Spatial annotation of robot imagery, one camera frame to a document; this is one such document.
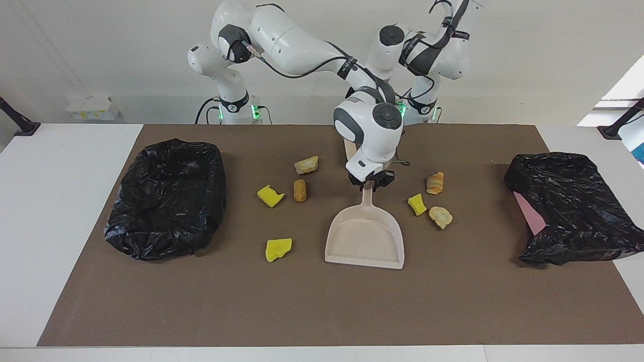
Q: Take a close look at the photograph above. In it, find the beige plastic dustpan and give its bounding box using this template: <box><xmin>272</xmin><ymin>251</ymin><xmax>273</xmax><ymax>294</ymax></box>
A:
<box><xmin>325</xmin><ymin>187</ymin><xmax>405</xmax><ymax>270</ymax></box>

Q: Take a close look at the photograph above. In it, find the pale ridged bread chunk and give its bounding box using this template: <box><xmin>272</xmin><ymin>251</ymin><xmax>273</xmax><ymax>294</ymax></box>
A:
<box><xmin>294</xmin><ymin>156</ymin><xmax>319</xmax><ymax>175</ymax></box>

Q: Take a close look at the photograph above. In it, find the pale yellow bread chunk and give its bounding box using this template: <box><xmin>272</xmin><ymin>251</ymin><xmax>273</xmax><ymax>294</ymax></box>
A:
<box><xmin>429</xmin><ymin>206</ymin><xmax>453</xmax><ymax>230</ymax></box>

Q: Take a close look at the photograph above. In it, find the pink bin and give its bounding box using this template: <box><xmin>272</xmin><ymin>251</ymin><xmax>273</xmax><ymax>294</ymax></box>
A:
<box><xmin>513</xmin><ymin>191</ymin><xmax>546</xmax><ymax>235</ymax></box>

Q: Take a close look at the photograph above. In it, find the crumpled black trash bag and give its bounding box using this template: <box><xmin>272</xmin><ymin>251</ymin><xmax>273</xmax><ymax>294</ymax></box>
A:
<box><xmin>505</xmin><ymin>152</ymin><xmax>635</xmax><ymax>266</ymax></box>

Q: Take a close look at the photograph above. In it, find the black trash bag lined bin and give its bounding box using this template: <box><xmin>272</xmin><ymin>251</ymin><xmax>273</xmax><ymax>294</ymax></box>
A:
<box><xmin>104</xmin><ymin>139</ymin><xmax>227</xmax><ymax>261</ymax></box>

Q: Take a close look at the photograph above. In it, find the notched yellow sponge piece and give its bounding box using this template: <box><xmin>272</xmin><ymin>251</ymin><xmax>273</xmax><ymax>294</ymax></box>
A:
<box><xmin>257</xmin><ymin>185</ymin><xmax>285</xmax><ymax>208</ymax></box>

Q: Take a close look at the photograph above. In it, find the brown table mat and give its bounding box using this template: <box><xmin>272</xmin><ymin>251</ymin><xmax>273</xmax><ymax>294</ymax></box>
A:
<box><xmin>37</xmin><ymin>124</ymin><xmax>644</xmax><ymax>347</ymax></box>

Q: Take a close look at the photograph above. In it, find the black clamp stand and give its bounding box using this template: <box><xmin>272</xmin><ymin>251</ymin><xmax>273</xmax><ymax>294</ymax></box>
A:
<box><xmin>0</xmin><ymin>97</ymin><xmax>41</xmax><ymax>137</ymax></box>
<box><xmin>597</xmin><ymin>98</ymin><xmax>644</xmax><ymax>140</ymax></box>

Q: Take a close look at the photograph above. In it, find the teal object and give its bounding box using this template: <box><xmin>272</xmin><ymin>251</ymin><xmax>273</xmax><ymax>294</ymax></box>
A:
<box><xmin>624</xmin><ymin>126</ymin><xmax>644</xmax><ymax>164</ymax></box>

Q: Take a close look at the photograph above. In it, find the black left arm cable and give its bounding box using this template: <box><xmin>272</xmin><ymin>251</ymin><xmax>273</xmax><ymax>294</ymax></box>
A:
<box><xmin>402</xmin><ymin>0</ymin><xmax>471</xmax><ymax>101</ymax></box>

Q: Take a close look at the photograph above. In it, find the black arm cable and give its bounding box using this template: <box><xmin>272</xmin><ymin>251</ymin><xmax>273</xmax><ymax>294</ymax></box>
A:
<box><xmin>241</xmin><ymin>3</ymin><xmax>411</xmax><ymax>166</ymax></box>
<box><xmin>402</xmin><ymin>0</ymin><xmax>471</xmax><ymax>101</ymax></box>

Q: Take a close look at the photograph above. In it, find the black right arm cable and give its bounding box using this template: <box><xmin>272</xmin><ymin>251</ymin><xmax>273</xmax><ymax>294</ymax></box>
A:
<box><xmin>241</xmin><ymin>3</ymin><xmax>411</xmax><ymax>166</ymax></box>

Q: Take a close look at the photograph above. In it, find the black base power cable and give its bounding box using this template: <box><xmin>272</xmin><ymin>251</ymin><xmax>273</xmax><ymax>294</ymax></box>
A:
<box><xmin>195</xmin><ymin>97</ymin><xmax>222</xmax><ymax>125</ymax></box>

